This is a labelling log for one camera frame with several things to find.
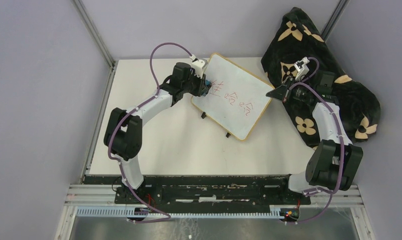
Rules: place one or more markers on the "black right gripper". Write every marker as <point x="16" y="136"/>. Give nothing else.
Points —
<point x="279" y="93"/>

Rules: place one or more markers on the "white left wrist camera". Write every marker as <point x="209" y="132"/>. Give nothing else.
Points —
<point x="199" y="65"/>

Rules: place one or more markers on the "black floral blanket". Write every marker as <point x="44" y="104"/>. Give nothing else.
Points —
<point x="298" y="37"/>

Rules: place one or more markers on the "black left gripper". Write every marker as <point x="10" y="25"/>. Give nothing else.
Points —
<point x="202" y="88"/>

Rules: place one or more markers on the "black metal base plate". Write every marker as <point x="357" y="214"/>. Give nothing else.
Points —
<point x="208" y="194"/>

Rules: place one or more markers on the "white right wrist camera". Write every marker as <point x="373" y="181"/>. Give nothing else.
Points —
<point x="302" y="69"/>

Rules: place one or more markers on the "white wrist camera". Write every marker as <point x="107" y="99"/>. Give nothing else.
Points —
<point x="302" y="69"/>
<point x="199" y="65"/>

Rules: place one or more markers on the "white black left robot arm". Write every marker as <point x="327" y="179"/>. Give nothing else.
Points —
<point x="123" y="136"/>

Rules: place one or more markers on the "yellow framed whiteboard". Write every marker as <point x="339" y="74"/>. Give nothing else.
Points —
<point x="236" y="99"/>

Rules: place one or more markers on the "aluminium rail frame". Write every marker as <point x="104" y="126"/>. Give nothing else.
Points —
<point x="96" y="200"/>

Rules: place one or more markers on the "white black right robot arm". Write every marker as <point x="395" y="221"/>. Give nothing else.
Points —
<point x="335" y="161"/>

